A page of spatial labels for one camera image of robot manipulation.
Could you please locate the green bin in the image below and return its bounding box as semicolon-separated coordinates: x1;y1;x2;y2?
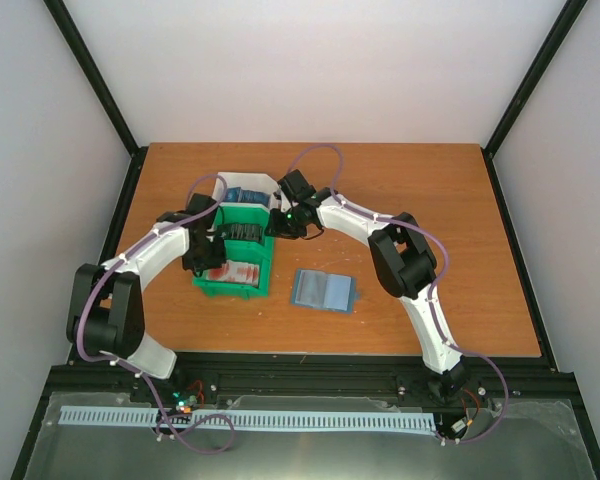
192;237;274;300
212;204;274;250

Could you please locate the teal card holder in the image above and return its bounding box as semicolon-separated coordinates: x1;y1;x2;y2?
290;269;360;314

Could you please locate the white bin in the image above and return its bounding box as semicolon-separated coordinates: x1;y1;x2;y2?
212;172;281;211

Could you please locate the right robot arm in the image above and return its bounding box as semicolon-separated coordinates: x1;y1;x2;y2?
267;188;467;402

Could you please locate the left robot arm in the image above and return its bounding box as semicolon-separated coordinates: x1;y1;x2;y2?
67;207;224;403

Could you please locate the red white card stack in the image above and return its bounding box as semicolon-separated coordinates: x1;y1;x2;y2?
206;260;260;287

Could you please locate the black card stack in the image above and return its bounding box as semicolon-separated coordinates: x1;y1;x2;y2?
216;223;264;244

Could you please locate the blue card stack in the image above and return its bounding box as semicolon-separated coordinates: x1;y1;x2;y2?
225;187;271;207

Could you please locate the small electronics board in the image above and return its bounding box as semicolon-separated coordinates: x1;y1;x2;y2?
173;390;205;415

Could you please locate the light blue cable duct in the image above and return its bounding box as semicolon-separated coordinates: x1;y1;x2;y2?
57;406;436;436

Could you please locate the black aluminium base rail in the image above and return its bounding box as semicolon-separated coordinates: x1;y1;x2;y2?
11;352;600;479

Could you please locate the black frame post left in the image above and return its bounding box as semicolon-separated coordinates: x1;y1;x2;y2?
42;0;149;157

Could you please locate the black frame post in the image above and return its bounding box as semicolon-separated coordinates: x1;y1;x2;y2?
42;0;149;157
482;0;590;155

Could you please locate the metal base plate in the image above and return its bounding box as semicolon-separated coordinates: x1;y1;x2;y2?
24;393;600;479

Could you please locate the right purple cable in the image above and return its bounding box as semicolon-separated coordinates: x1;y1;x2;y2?
287;144;510;446

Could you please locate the black frame post right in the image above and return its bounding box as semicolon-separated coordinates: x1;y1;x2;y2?
482;0;590;155

